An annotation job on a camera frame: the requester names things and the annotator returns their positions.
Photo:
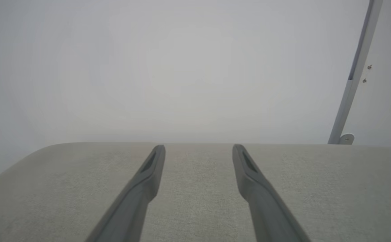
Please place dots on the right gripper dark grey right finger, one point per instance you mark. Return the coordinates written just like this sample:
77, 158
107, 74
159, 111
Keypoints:
259, 198

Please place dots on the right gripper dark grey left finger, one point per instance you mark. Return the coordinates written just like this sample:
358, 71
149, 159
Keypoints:
138, 198

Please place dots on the grey metal pole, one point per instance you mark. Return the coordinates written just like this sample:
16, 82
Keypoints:
356, 67

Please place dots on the white wall bracket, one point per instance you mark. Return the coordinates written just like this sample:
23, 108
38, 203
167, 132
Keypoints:
347, 138

